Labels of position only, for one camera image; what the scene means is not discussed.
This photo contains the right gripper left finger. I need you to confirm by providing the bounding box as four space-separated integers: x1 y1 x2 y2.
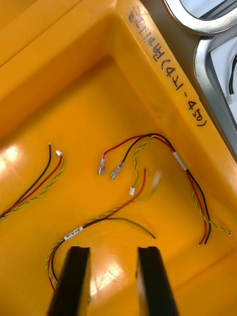
48 245 90 316

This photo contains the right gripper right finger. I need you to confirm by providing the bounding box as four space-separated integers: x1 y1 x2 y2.
137 245 179 316

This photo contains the red black green-yellow wire harness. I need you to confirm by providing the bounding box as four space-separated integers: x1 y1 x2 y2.
45 167 162 293
97 133 234 247
0 142 65 222

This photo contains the yellow-orange plastic bin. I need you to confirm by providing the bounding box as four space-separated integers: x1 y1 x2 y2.
0 0 237 316
0 0 83 67

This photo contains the steel tray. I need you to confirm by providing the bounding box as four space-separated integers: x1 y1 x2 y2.
194 32 237 155
161 0 237 37

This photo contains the black cable white connector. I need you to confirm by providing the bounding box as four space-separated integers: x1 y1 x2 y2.
226 53 237 106

